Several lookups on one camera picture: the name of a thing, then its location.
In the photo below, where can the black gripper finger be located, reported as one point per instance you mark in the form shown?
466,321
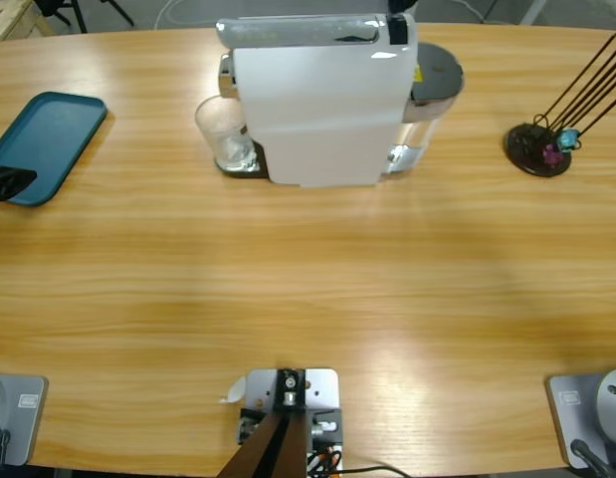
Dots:
412,4
9,181
397,7

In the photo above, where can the blue coffee capsule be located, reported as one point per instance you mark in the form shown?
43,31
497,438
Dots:
567,139

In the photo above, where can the clear glass cup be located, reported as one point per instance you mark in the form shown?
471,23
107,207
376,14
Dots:
223,129

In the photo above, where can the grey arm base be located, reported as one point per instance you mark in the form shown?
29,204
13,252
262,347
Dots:
19,413
586,408

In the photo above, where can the white capsule coffee machine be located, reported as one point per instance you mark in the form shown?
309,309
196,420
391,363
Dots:
317,114

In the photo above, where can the purple coffee capsule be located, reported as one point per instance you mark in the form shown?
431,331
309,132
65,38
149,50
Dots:
551,155

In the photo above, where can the teal plastic tray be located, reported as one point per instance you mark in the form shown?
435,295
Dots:
44,129

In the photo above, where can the clear water tank black lid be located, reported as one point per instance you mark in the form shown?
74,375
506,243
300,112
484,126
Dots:
437,70

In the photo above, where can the yellow warning sticker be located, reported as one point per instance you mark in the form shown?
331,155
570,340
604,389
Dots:
417,74

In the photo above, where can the wooden crate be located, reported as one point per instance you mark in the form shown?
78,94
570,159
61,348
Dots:
14,17

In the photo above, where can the black capsule holder with rods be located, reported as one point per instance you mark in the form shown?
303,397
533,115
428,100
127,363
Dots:
526,147

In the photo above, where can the black tripod legs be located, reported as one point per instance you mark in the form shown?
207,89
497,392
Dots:
78,12

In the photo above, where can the white tape tag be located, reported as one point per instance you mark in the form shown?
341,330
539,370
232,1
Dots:
235,391

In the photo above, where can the grey metal frame leg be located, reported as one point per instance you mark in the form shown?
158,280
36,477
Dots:
534,12

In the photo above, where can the black camera mast with bracket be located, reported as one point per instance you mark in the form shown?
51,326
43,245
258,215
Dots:
287,398

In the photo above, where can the light grey camera mount plate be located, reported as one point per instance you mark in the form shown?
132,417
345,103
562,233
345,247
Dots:
322,388

